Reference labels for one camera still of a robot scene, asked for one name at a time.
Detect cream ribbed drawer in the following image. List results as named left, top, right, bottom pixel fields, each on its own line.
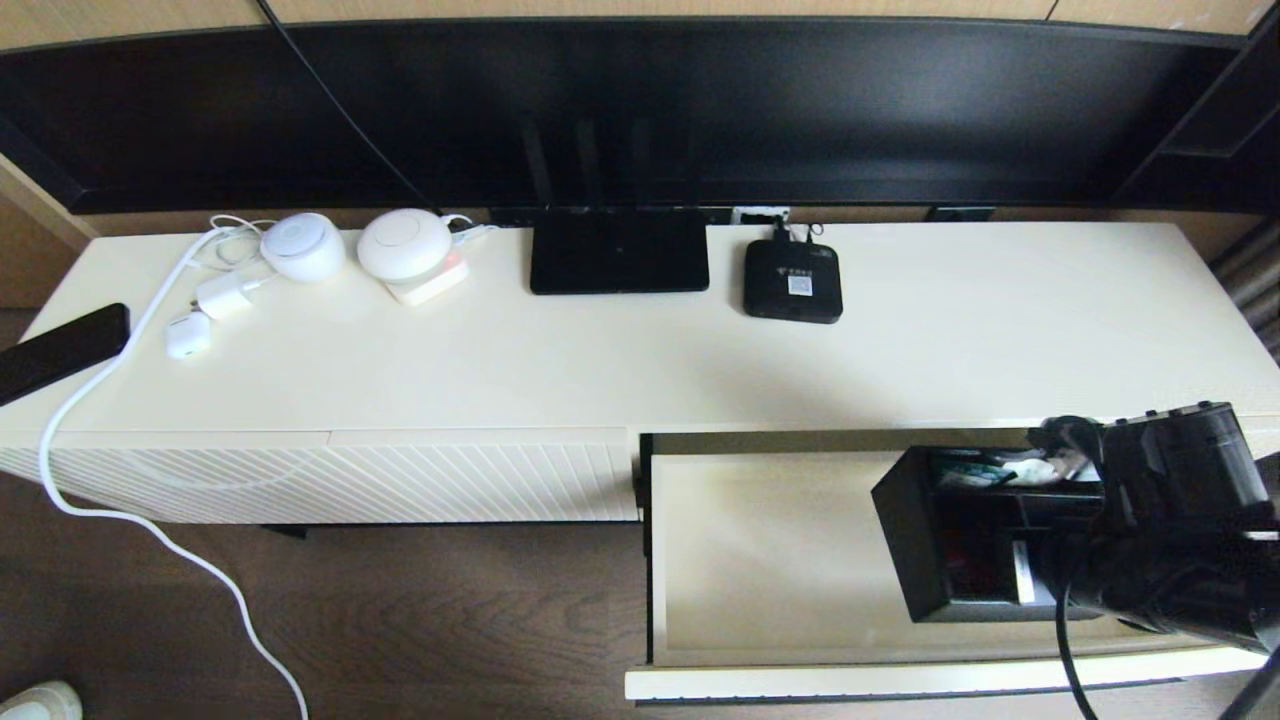
left=625, top=425, right=1271, bottom=703

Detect black set-top box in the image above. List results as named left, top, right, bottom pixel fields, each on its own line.
left=743, top=238, right=844, bottom=325

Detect white packets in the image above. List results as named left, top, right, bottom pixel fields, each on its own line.
left=1000, top=452, right=1093, bottom=487

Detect white round smart speaker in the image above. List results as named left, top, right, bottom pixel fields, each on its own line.
left=259, top=212, right=347, bottom=284

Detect thin dark metal strip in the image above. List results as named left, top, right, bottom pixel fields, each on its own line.
left=636, top=682, right=1216, bottom=707

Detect black router with antennas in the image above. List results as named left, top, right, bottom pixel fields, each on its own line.
left=517, top=115, right=711, bottom=296

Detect white pink square base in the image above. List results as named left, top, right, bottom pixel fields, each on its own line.
left=385, top=250, right=470, bottom=307

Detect black flat television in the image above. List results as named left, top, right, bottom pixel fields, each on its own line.
left=0, top=18, right=1246, bottom=216

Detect black hanging cable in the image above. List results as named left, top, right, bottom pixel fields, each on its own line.
left=255, top=0, right=441, bottom=211

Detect teal packets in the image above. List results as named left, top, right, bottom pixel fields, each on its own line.
left=935, top=458, right=1013, bottom=489

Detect black compartment organizer box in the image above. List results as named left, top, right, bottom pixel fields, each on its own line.
left=870, top=445, right=1111, bottom=624

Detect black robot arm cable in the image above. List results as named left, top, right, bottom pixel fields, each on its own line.
left=1055, top=580, right=1101, bottom=720

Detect thin white cable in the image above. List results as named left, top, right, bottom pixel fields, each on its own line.
left=186, top=214, right=281, bottom=276

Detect white dome device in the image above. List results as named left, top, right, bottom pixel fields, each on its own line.
left=356, top=208, right=454, bottom=282

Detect white earbuds case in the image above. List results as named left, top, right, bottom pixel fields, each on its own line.
left=165, top=311, right=213, bottom=360

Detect cream TV cabinet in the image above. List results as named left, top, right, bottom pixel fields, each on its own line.
left=0, top=222, right=1280, bottom=526

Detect black wall shelf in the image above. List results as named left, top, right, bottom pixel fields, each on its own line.
left=1110, top=5, right=1280, bottom=213

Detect thick white power cable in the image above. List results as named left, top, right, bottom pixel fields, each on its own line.
left=38, top=228, right=309, bottom=720

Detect white charger adapter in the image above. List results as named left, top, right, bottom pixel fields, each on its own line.
left=195, top=272, right=269, bottom=321

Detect grey curtain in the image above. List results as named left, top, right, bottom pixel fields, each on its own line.
left=1210, top=220, right=1280, bottom=366

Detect black smartphone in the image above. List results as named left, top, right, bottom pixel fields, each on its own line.
left=0, top=303, right=132, bottom=408

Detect white sneaker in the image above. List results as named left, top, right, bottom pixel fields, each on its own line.
left=0, top=680, right=84, bottom=720

